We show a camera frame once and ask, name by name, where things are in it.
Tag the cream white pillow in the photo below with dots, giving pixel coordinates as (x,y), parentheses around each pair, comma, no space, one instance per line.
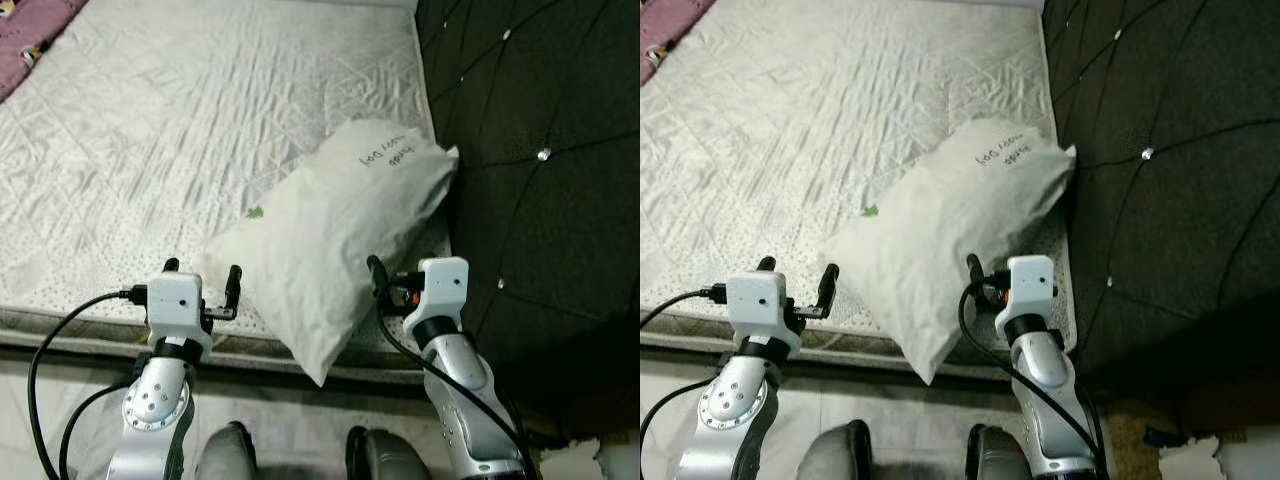
(330,230)
(950,230)

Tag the beige quilted mattress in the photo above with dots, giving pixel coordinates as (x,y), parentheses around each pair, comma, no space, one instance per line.
(780,150)
(150,150)

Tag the grey robot left leg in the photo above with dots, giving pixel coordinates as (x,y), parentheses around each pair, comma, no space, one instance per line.
(835,455)
(228,455)

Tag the grey robot leg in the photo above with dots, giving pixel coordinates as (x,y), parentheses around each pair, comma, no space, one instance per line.
(1000,460)
(385,460)
(228,455)
(835,455)

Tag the black tufted headboard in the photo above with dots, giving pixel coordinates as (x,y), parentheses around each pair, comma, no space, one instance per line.
(1170,230)
(540,230)

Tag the grey robot right leg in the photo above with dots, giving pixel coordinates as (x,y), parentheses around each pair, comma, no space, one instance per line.
(385,460)
(1000,460)

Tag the pink cartoon print blanket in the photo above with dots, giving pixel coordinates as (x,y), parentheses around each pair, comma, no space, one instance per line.
(665,25)
(30,30)

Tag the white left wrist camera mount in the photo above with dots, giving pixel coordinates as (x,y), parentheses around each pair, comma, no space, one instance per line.
(175,303)
(757,300)

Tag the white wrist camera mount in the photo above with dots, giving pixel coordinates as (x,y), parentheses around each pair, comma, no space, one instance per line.
(175,303)
(1030,283)
(442,285)
(757,300)

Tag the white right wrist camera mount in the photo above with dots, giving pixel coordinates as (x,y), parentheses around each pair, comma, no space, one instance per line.
(1030,283)
(442,285)

